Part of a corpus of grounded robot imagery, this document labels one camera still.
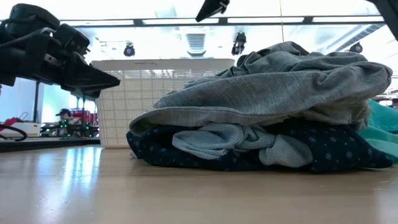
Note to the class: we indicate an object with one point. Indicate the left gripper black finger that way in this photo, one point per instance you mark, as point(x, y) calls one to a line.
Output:
point(88, 94)
point(87, 77)

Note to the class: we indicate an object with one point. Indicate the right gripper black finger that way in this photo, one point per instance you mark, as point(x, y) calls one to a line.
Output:
point(213, 7)

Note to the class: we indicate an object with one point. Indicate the white perforated plastic basket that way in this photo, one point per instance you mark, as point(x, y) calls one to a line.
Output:
point(130, 93)

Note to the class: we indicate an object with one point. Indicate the grey knit garment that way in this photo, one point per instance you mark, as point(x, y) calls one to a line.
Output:
point(264, 90)

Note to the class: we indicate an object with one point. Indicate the light grey waffle garment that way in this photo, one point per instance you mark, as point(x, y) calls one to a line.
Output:
point(211, 140)

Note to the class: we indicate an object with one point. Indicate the navy patterned garment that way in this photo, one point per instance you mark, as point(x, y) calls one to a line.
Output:
point(329, 149)

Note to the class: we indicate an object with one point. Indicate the teal garment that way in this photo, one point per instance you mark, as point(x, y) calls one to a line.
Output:
point(382, 130)

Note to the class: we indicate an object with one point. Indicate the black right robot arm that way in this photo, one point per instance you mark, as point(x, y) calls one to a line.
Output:
point(390, 12)

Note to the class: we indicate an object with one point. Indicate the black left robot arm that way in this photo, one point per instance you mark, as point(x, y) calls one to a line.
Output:
point(28, 18)

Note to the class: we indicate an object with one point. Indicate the seated person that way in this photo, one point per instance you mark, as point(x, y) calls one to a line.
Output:
point(66, 116)

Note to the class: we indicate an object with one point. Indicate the ceiling air vent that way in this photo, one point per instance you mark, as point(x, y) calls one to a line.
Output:
point(196, 43)

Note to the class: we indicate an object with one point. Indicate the black upright stand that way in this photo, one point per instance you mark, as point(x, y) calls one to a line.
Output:
point(36, 102)

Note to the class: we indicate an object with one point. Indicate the black ceiling spotlight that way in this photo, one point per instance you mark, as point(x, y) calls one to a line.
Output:
point(239, 43)
point(356, 48)
point(129, 50)

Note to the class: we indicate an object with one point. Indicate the white box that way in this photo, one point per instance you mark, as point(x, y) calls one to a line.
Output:
point(28, 128)

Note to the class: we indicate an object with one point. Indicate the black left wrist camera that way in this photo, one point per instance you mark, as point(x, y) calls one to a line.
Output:
point(73, 39)

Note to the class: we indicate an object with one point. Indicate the overhead metal rail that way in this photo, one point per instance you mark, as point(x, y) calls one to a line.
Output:
point(174, 21)

